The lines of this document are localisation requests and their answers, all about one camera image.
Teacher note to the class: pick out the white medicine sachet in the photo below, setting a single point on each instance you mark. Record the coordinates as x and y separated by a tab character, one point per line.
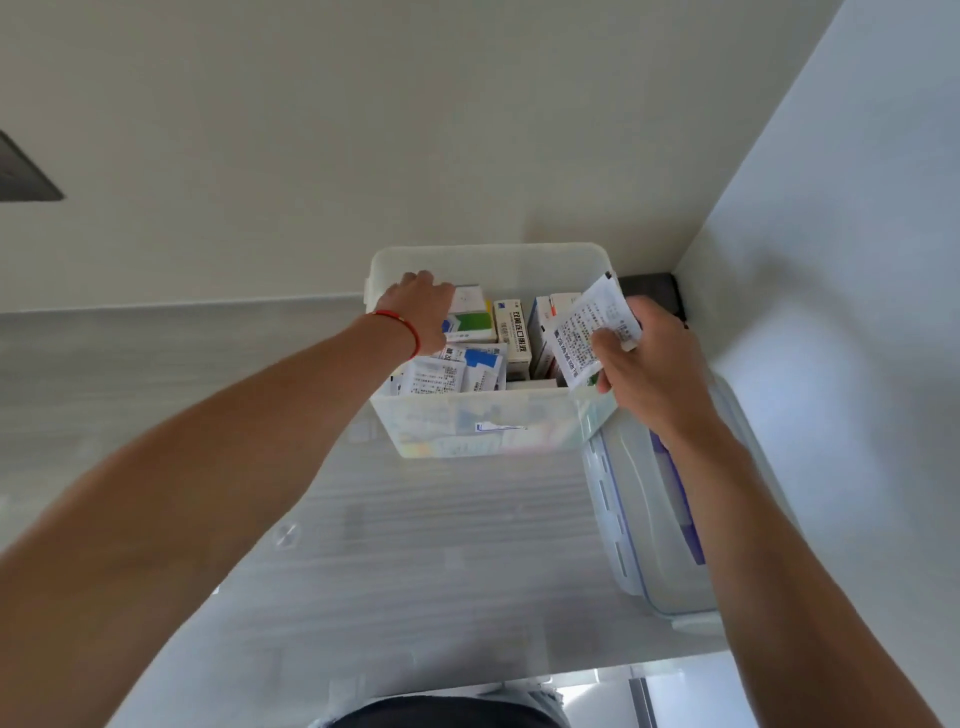
630	330
431	379
581	330
484	371
450	352

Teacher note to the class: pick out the blue leaf print medicine box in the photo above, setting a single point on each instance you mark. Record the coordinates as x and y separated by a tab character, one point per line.
512	334

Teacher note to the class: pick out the red cartoon print medicine box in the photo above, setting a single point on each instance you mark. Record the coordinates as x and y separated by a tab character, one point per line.
561	301

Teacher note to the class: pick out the person's left forearm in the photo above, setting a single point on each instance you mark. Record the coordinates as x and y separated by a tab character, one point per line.
187	510

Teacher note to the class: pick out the white blue green medicine box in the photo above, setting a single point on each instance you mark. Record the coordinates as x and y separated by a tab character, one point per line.
538	337
472	319

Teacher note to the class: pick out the person's right hand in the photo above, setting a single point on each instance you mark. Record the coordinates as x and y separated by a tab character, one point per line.
660	375

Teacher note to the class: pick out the person's right forearm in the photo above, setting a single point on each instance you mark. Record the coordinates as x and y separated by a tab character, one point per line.
772	585

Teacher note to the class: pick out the clear plastic storage box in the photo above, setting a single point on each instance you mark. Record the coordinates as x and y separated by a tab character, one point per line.
487	427

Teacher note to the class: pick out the grey wall socket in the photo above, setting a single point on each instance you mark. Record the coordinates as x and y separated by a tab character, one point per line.
22	172

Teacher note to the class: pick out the person's dark clothing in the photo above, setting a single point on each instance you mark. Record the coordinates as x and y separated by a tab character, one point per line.
442	716

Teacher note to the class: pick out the round clear disc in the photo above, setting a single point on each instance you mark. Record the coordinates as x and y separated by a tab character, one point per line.
286	535

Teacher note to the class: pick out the white lower cabinet front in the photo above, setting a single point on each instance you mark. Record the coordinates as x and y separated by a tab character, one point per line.
675	694

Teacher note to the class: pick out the person's left hand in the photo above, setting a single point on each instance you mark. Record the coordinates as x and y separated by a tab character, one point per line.
416	307

